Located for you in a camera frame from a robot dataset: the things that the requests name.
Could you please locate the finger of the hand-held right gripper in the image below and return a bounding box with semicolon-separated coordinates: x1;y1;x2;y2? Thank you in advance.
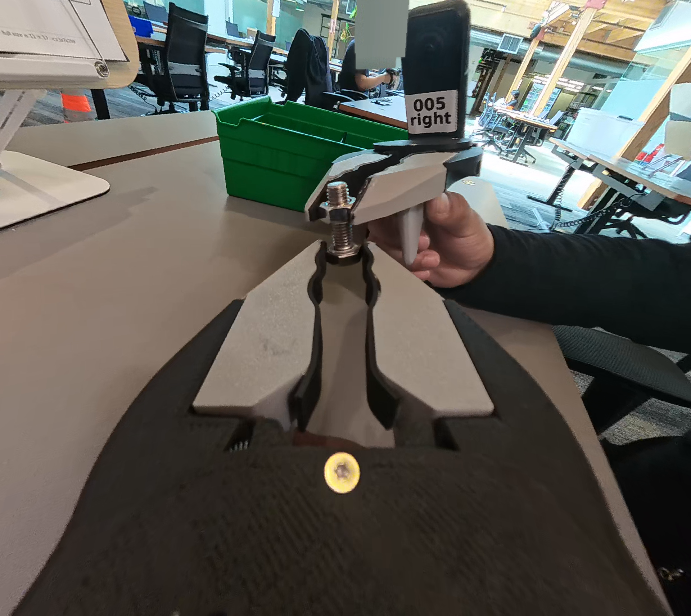
352;150;461;225
304;150;393;222

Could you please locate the green plastic bin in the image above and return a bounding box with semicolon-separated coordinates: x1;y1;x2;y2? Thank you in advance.
212;96;409;213

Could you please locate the silver hex bolt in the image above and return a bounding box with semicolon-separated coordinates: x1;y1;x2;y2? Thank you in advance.
325;182;361;265

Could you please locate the person's right hand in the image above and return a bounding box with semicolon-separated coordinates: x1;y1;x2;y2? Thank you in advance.
367;192;496;288

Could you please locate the orange traffic cone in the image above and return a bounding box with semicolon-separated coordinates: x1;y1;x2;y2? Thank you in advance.
60;91;94;122

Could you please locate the black office chair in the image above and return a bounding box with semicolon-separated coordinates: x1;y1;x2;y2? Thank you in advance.
216;30;276;101
145;2;210;113

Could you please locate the black hanging jacket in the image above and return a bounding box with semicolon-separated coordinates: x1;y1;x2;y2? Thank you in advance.
284;28;333;95

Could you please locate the grey side desk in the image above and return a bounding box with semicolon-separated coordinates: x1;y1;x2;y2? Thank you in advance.
339;94;409;131

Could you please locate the black chair armrest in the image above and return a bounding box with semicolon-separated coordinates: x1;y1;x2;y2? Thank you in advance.
553;324;691;406

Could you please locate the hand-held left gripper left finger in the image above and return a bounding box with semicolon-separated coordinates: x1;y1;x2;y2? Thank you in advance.
193;239;329;431

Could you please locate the silver hex nut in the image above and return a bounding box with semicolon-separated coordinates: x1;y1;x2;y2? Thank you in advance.
319;199;357;222

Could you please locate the person's right forearm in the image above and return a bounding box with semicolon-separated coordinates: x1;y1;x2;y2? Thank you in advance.
443;224;691;352

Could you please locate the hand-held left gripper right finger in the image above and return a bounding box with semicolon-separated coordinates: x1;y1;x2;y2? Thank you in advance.
360;242;494;429

